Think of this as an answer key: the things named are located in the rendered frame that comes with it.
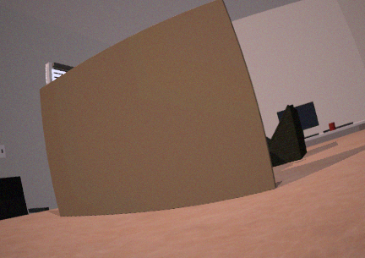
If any brown flat board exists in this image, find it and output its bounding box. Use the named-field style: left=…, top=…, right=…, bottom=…
left=40, top=0, right=276, bottom=217

